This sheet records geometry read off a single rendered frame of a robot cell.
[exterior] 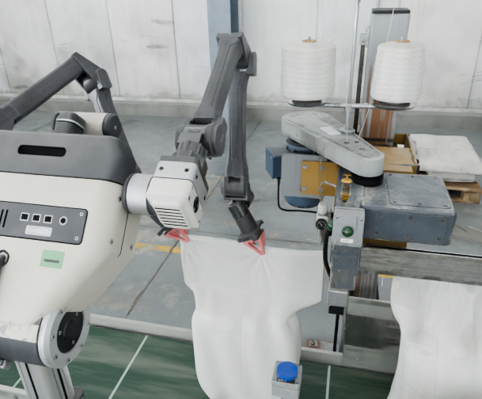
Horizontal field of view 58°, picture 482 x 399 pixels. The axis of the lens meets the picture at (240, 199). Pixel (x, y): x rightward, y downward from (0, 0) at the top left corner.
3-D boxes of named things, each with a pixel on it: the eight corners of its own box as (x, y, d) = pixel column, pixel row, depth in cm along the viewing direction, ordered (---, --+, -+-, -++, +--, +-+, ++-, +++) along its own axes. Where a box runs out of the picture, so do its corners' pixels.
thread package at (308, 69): (275, 104, 131) (276, 43, 123) (284, 91, 145) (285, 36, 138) (332, 105, 127) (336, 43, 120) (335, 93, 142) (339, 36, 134)
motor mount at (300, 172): (280, 197, 157) (281, 154, 150) (282, 189, 163) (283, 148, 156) (361, 203, 151) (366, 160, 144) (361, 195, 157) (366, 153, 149)
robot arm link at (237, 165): (217, 51, 129) (252, 50, 126) (223, 55, 134) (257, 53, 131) (217, 195, 135) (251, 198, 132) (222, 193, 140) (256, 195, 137)
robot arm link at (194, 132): (175, 147, 98) (197, 148, 97) (186, 115, 104) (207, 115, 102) (187, 172, 106) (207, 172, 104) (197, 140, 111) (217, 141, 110)
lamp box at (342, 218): (331, 245, 113) (333, 214, 109) (332, 235, 116) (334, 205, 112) (361, 248, 111) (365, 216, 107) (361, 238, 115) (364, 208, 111)
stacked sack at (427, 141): (403, 156, 434) (404, 142, 427) (402, 142, 470) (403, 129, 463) (477, 162, 415) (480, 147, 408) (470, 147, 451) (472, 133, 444)
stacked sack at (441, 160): (407, 174, 395) (409, 158, 389) (404, 156, 432) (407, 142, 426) (488, 180, 378) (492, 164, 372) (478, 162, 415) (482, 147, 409)
